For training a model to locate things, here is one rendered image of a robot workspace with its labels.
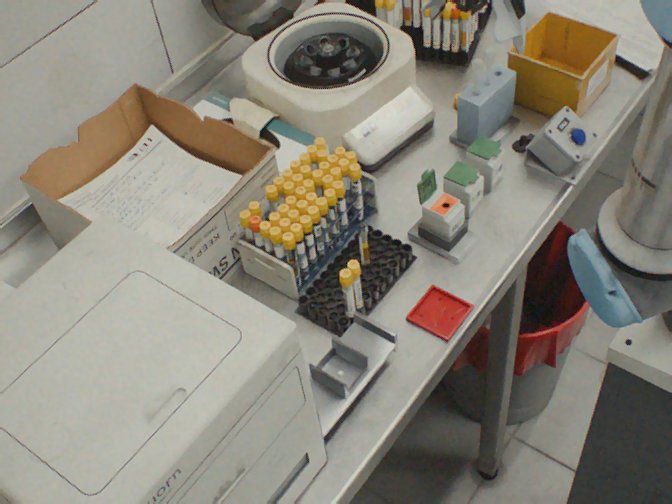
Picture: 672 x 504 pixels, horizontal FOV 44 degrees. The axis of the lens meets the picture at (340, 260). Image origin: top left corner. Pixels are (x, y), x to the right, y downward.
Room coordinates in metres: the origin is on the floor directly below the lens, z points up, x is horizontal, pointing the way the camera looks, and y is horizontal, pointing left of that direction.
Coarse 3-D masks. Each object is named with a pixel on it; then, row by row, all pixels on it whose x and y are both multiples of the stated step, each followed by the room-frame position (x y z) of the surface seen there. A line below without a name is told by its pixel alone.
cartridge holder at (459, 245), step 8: (416, 224) 0.82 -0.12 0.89; (464, 224) 0.79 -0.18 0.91; (408, 232) 0.81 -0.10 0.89; (416, 232) 0.81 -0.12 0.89; (424, 232) 0.79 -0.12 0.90; (432, 232) 0.78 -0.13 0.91; (456, 232) 0.78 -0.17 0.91; (464, 232) 0.79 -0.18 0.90; (472, 232) 0.79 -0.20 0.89; (416, 240) 0.80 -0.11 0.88; (424, 240) 0.79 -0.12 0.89; (432, 240) 0.78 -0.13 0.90; (440, 240) 0.77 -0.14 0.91; (448, 240) 0.77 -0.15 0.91; (456, 240) 0.77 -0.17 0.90; (464, 240) 0.78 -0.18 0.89; (472, 240) 0.78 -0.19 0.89; (432, 248) 0.78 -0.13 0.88; (440, 248) 0.77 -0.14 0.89; (448, 248) 0.76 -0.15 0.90; (456, 248) 0.77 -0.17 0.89; (464, 248) 0.76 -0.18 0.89; (448, 256) 0.76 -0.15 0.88; (456, 256) 0.75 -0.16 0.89; (464, 256) 0.76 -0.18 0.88
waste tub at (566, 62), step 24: (552, 24) 1.17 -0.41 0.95; (576, 24) 1.14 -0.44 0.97; (528, 48) 1.13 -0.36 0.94; (552, 48) 1.17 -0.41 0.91; (576, 48) 1.14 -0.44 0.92; (600, 48) 1.11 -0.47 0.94; (528, 72) 1.06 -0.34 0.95; (552, 72) 1.03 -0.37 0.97; (576, 72) 1.12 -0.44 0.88; (600, 72) 1.05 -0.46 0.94; (528, 96) 1.06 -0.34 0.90; (552, 96) 1.03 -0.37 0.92; (576, 96) 1.00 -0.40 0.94
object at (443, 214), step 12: (444, 192) 0.82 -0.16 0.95; (432, 204) 0.80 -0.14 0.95; (444, 204) 0.80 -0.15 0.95; (456, 204) 0.80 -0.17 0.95; (432, 216) 0.79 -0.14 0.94; (444, 216) 0.78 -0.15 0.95; (456, 216) 0.78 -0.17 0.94; (432, 228) 0.79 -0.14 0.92; (444, 228) 0.77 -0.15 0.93; (456, 228) 0.78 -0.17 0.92
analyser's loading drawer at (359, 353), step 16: (368, 320) 0.63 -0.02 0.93; (352, 336) 0.62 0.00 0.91; (368, 336) 0.62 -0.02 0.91; (384, 336) 0.61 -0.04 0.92; (336, 352) 0.60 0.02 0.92; (352, 352) 0.58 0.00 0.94; (368, 352) 0.59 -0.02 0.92; (384, 352) 0.59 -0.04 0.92; (320, 368) 0.58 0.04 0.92; (336, 368) 0.58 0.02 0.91; (352, 368) 0.57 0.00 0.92; (368, 368) 0.56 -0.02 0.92; (320, 384) 0.56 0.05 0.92; (336, 384) 0.54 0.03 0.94; (352, 384) 0.54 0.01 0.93; (320, 400) 0.53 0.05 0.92; (336, 400) 0.53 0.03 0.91; (352, 400) 0.53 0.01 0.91; (320, 416) 0.51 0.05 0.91; (336, 416) 0.51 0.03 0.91
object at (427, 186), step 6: (432, 168) 0.83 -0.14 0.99; (426, 174) 0.82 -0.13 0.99; (432, 174) 0.83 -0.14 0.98; (426, 180) 0.82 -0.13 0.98; (432, 180) 0.83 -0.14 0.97; (420, 186) 0.81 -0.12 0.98; (426, 186) 0.81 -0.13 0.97; (432, 186) 0.82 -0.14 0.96; (420, 192) 0.80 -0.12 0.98; (426, 192) 0.81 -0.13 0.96; (432, 192) 0.82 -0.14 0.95; (420, 198) 0.80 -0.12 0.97; (426, 198) 0.81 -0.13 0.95; (420, 204) 0.80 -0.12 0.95
